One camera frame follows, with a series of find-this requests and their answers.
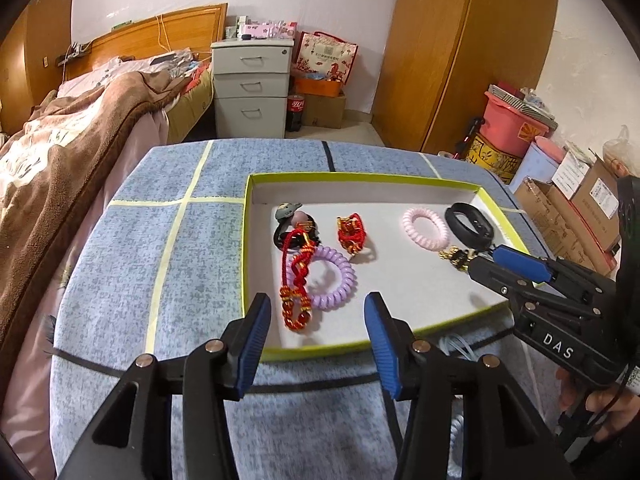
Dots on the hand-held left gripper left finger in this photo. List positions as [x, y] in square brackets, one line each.
[255, 345]

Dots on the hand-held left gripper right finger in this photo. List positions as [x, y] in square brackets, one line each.
[382, 350]

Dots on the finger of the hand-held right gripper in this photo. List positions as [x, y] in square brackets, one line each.
[495, 277]
[520, 262]

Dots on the green cardboard box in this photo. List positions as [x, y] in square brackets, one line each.
[400, 300]

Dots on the person's right hand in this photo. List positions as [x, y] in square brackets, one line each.
[610, 410]

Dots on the large cardboard box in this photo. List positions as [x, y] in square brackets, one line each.
[550, 220]

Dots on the black wristband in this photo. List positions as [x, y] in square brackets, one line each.
[452, 222]

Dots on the light blue round box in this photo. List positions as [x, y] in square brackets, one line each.
[537, 165]

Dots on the white labelled box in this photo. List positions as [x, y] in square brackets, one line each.
[570, 175]

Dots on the blue patterned cloth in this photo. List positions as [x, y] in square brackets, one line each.
[200, 260]

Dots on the yellow patterned box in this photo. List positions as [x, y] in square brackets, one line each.
[492, 157]

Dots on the red and black stick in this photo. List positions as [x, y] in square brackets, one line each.
[470, 135]

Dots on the pink plastic bin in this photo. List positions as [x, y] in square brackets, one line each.
[505, 125]

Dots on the clear plastic bag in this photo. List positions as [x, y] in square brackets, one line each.
[620, 147]

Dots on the grey striped box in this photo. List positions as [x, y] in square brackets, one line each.
[530, 110]

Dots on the large wooden wardrobe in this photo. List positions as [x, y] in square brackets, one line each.
[450, 60]

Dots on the pink bed sheet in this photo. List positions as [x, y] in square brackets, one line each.
[30, 385]

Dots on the small cardboard box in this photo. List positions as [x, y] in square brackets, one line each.
[325, 112]

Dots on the cola bottle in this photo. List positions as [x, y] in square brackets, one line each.
[295, 110]

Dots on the grey drawer cabinet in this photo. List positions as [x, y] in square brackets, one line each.
[250, 95]

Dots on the tan quilt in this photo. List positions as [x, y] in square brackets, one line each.
[195, 95]

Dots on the orange box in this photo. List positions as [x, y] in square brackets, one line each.
[320, 89]

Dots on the brown blanket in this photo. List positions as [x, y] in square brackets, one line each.
[75, 160]

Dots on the red gift bag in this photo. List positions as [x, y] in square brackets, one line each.
[325, 55]

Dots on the pink packet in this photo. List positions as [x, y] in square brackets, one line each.
[270, 30]

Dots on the wooden headboard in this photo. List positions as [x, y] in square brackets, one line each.
[175, 30]

